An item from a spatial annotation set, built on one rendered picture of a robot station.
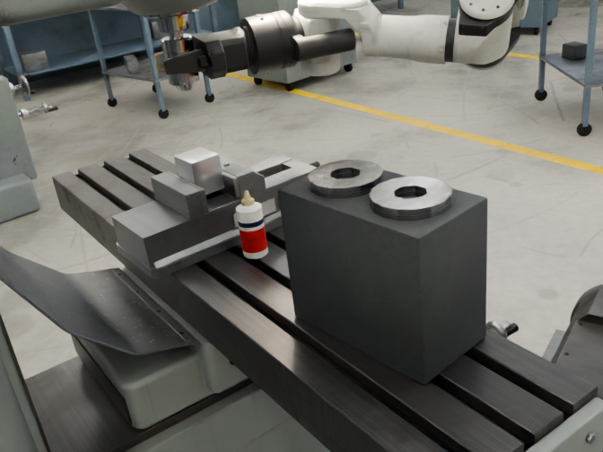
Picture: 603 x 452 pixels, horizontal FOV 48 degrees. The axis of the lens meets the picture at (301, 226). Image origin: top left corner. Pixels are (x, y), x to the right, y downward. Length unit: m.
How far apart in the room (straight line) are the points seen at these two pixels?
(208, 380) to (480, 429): 0.49
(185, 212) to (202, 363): 0.24
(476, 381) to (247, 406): 0.48
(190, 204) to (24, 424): 0.39
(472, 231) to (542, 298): 1.93
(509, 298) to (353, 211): 1.95
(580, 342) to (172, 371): 0.81
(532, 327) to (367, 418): 1.80
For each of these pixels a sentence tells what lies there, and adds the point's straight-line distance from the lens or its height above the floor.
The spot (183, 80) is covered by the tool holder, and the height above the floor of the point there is 1.21.
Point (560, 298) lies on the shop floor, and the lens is 2.68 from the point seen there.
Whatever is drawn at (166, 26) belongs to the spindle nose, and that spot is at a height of 1.29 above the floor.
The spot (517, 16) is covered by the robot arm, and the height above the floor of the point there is 1.23.
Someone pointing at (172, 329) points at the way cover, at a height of 0.86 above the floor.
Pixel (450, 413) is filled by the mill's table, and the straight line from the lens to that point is 0.75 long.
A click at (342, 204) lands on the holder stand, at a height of 1.12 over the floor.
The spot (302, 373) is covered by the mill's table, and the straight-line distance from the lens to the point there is 0.81.
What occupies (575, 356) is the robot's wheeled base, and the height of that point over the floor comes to 0.59.
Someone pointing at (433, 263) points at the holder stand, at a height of 1.08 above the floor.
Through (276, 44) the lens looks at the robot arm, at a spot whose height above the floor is 1.24.
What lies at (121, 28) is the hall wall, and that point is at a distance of 8.01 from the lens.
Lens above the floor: 1.44
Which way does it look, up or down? 26 degrees down
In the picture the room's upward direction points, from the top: 7 degrees counter-clockwise
